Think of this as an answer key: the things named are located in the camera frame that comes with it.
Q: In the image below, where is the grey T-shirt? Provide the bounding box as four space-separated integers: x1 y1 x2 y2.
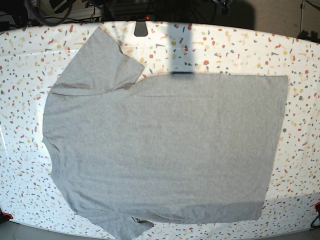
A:
42 28 289 240

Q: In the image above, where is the terrazzo pattern table cloth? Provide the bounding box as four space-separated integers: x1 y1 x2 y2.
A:
0 21 320 240

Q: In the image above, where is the red clamp right corner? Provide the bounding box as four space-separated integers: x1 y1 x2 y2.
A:
314 202 320 214

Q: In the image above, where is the red clamp corner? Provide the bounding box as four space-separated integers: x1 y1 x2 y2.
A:
0 212 13 221
314 202 320 214

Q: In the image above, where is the red clamp left corner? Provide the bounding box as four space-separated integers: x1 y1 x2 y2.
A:
0 212 13 221

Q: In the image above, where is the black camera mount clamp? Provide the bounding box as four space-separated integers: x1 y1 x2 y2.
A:
134 21 148 37

